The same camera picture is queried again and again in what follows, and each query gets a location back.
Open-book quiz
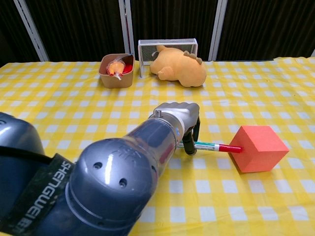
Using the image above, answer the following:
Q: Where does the beige plastic bin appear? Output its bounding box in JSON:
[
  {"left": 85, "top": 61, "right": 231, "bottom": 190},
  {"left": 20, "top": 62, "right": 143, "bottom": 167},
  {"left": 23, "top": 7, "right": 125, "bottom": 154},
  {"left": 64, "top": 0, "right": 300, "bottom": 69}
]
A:
[{"left": 98, "top": 53, "right": 135, "bottom": 89}]

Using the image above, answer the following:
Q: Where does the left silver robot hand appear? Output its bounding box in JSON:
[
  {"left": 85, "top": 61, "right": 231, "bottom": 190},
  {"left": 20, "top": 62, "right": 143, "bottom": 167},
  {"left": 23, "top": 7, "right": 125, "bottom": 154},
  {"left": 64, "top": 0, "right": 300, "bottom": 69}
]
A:
[{"left": 153, "top": 101, "right": 201, "bottom": 156}]

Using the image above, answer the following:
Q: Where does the white metal frame post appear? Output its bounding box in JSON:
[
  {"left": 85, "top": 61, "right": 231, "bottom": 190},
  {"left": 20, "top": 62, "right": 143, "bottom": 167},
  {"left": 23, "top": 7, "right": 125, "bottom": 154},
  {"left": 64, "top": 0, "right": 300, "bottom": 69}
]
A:
[
  {"left": 13, "top": 0, "right": 49, "bottom": 62},
  {"left": 207, "top": 0, "right": 228, "bottom": 61},
  {"left": 118, "top": 0, "right": 135, "bottom": 56}
]

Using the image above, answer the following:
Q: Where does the yellow white checkered tablecloth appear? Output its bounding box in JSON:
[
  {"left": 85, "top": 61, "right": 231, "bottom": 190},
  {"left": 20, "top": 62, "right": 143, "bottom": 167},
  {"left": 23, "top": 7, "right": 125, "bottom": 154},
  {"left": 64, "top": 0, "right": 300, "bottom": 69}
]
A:
[{"left": 0, "top": 57, "right": 315, "bottom": 236}]

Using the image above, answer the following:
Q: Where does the orange plush dinosaur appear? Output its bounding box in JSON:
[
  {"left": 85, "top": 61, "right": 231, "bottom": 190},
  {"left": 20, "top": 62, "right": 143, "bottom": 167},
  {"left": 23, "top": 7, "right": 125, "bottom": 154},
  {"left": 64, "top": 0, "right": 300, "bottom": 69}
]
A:
[{"left": 150, "top": 44, "right": 207, "bottom": 89}]

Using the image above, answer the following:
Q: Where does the black velcro strap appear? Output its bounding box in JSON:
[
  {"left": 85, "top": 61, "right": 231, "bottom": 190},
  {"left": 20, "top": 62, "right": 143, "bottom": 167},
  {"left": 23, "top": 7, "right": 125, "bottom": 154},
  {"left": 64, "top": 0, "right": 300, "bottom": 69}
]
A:
[{"left": 0, "top": 152, "right": 75, "bottom": 236}]

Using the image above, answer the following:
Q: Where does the white mesh metal rack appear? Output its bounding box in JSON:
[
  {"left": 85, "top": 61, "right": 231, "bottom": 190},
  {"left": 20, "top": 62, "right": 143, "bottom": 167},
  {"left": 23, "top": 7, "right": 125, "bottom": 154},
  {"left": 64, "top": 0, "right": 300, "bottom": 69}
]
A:
[{"left": 137, "top": 38, "right": 199, "bottom": 79}]

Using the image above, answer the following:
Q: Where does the red-capped white marker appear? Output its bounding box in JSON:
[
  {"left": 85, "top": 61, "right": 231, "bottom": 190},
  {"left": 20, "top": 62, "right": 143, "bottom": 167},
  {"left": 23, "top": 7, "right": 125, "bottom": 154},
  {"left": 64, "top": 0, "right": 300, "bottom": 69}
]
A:
[{"left": 177, "top": 141, "right": 242, "bottom": 154}]

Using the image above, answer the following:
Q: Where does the pink foam cube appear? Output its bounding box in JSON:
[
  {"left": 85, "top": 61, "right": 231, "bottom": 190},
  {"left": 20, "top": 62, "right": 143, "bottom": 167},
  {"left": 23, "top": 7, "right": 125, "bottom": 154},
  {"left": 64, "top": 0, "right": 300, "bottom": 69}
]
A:
[{"left": 228, "top": 125, "right": 289, "bottom": 174}]

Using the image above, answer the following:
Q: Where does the red plastic dish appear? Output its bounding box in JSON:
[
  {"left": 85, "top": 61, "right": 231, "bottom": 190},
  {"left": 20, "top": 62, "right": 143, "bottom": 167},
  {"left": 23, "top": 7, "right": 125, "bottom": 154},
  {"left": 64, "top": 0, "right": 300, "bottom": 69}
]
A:
[{"left": 122, "top": 56, "right": 134, "bottom": 75}]

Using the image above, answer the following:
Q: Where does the orange toy in plastic wrap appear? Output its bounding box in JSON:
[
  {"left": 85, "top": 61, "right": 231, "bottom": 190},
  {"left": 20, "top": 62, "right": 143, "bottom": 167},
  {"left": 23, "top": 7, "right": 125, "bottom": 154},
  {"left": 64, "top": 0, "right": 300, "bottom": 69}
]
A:
[{"left": 106, "top": 55, "right": 132, "bottom": 82}]

